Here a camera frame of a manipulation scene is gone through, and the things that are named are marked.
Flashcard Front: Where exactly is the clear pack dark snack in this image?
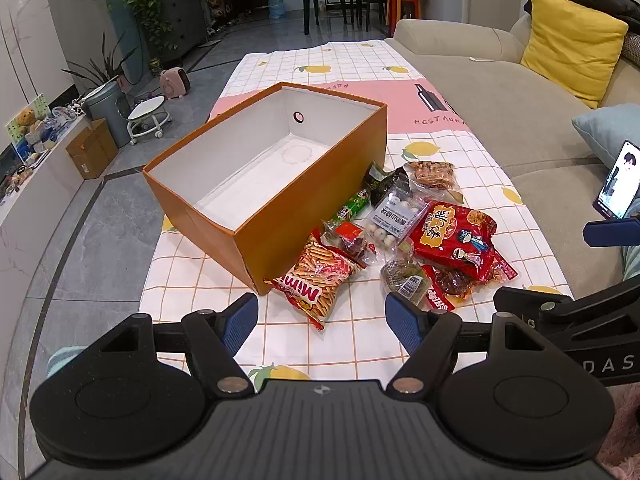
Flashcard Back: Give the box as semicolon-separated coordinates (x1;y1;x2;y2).
380;252;432;306

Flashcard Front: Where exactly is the red dried meat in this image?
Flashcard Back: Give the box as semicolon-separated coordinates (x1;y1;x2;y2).
421;255;518;311

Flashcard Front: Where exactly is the Mimi shrimp stick bag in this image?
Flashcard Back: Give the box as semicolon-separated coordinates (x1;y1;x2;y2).
265;229;364;330

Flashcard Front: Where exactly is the red spicy snack bag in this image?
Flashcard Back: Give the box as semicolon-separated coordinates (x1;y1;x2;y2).
409;200;497;282

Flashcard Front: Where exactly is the white ball candy bag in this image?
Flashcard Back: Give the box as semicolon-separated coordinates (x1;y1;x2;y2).
364;185;428;249

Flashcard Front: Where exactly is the green sausage snack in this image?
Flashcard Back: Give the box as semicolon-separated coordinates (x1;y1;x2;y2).
326;188;370;229

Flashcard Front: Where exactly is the dark seaweed snack pack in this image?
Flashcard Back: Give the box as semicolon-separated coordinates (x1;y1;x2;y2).
363;162;410;207

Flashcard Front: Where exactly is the brown peanut vacuum pack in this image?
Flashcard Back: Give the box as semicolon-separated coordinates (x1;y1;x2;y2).
404;160;464;205

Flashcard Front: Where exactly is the clear pack red label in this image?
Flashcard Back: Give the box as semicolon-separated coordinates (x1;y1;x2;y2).
321;221;378;266

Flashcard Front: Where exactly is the smartphone with lit screen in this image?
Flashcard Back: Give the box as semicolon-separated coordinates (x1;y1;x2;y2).
593;141;640;220

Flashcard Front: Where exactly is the lemon pattern checkered mat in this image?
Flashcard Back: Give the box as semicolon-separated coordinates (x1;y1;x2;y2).
140;40;570;386

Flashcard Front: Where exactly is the light blue cushion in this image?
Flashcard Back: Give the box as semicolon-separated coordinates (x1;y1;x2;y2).
572;103;640;169

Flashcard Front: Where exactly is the orange cardboard storage box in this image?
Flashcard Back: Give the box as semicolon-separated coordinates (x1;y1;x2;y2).
143;82;387;295

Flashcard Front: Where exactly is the beige sofa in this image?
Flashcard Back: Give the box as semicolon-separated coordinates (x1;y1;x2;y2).
388;16;624;297

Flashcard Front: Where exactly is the yellow cushion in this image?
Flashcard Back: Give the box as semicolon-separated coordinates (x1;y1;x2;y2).
521;0;628;108

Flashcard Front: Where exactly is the black jacket on sofa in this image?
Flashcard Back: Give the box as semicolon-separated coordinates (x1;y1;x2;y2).
523;0;640;36

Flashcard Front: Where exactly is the brown cardboard box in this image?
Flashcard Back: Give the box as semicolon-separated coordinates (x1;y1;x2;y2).
66;118;118;180

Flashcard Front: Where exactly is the white round rolling stool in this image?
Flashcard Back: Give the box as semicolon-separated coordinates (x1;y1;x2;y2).
127;96;172;145

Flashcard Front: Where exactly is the white TV console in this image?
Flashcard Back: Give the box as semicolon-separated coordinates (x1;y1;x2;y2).
0;112;94;311

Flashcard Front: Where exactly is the pink small heater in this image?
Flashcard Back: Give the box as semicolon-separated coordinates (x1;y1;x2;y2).
160;67;191;99

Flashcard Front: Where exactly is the grey green plant pot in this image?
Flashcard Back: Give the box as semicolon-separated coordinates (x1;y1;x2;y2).
82;79;131;148

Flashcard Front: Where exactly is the orange stool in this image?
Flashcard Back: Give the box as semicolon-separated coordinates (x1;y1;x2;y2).
386;0;422;36

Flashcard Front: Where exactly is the blue water bottle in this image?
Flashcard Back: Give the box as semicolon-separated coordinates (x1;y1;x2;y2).
268;0;286;20

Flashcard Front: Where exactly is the dark drawer cabinet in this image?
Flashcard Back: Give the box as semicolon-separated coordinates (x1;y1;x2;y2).
160;0;206;63

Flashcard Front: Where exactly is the teddy bear picture frame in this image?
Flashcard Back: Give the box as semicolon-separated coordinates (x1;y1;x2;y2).
6;93;51;162

